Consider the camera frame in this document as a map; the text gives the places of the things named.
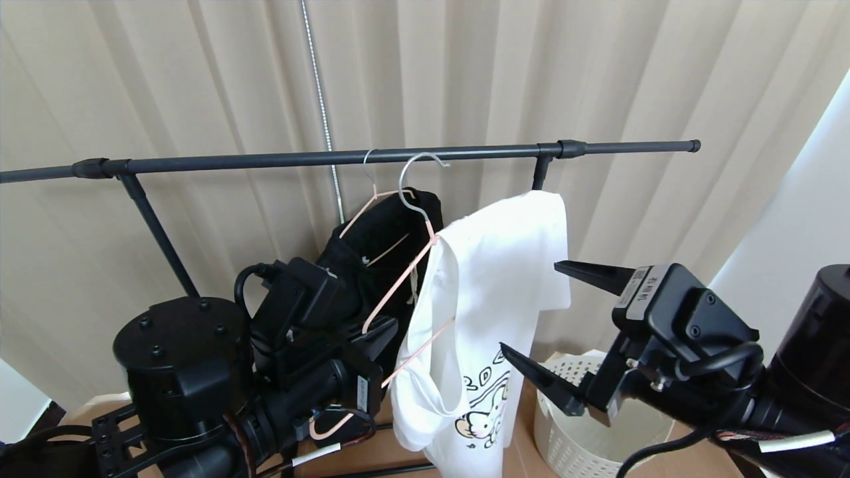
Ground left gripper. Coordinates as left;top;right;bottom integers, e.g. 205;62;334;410
259;357;386;447

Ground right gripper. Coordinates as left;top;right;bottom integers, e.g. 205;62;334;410
499;260;758;436

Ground white garment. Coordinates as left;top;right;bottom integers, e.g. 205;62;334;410
390;191;572;478

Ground pink clothes hanger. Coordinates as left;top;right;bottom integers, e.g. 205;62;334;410
339;149;416;266
309;153;459;441

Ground black shorts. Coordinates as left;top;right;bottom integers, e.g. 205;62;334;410
315;188;444;399

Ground white laundry basket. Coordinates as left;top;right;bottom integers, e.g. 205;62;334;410
533;352;678;478

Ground black clothes rack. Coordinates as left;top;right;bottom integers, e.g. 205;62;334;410
0;139;701;478

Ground beige curtain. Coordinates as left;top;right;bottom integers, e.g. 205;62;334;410
0;0;850;406

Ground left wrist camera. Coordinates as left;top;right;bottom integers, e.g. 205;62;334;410
251;258;349;386

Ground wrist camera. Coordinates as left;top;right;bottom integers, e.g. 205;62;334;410
251;258;349;386
611;264;761;389

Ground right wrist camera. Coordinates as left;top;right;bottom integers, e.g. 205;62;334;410
611;264;761;389

